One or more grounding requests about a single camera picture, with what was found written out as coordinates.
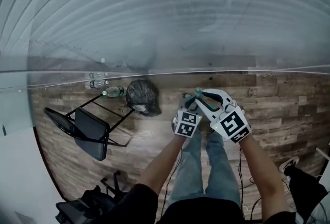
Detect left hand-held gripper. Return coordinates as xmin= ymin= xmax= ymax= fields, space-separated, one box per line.
xmin=171 ymin=92 xmax=203 ymax=139

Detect black rubbish bag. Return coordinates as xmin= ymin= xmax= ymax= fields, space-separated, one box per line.
xmin=125 ymin=79 xmax=162 ymax=117

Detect person's blue jeans legs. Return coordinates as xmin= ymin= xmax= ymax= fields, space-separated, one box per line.
xmin=167 ymin=129 xmax=242 ymax=205

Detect person's black shirt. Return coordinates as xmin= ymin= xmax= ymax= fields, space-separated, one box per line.
xmin=91 ymin=183 xmax=297 ymax=224

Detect person's right forearm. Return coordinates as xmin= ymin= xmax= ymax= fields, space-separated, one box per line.
xmin=238 ymin=132 xmax=289 ymax=221

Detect black folding chair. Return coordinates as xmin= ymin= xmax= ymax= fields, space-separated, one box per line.
xmin=43 ymin=93 xmax=135 ymax=162

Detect green label plastic bottle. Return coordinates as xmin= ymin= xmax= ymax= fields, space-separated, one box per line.
xmin=102 ymin=86 xmax=126 ymax=99

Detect person's left forearm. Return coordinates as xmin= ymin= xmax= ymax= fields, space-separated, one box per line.
xmin=140 ymin=133 xmax=187 ymax=196

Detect black office chair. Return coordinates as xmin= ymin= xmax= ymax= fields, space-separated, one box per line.
xmin=55 ymin=170 xmax=129 ymax=224

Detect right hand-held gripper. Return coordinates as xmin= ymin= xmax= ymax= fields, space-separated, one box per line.
xmin=194 ymin=87 xmax=252 ymax=145

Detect black cable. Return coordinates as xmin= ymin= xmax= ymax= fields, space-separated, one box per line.
xmin=238 ymin=145 xmax=246 ymax=220
xmin=162 ymin=147 xmax=183 ymax=218

